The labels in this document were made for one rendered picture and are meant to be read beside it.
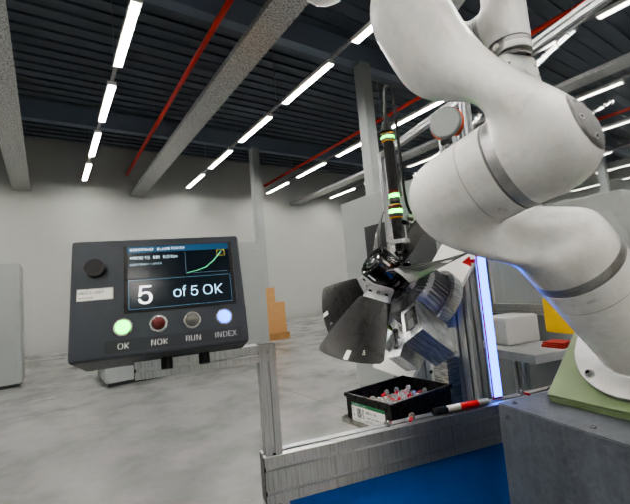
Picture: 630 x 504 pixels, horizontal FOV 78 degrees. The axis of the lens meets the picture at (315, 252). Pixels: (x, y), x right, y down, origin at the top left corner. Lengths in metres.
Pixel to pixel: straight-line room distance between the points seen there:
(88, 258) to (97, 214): 12.62
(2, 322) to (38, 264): 5.31
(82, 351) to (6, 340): 7.24
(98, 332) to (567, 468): 0.70
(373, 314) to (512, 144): 0.86
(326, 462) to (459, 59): 0.68
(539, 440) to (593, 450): 0.08
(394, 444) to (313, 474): 0.17
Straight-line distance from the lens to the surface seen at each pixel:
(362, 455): 0.84
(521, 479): 0.79
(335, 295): 1.52
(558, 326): 1.17
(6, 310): 7.90
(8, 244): 13.14
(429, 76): 0.54
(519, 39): 0.97
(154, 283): 0.68
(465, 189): 0.51
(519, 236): 0.58
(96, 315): 0.68
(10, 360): 7.93
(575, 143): 0.49
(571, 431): 0.69
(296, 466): 0.80
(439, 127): 2.06
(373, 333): 1.21
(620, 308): 0.63
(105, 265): 0.70
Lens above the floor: 1.15
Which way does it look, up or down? 5 degrees up
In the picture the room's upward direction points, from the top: 5 degrees counter-clockwise
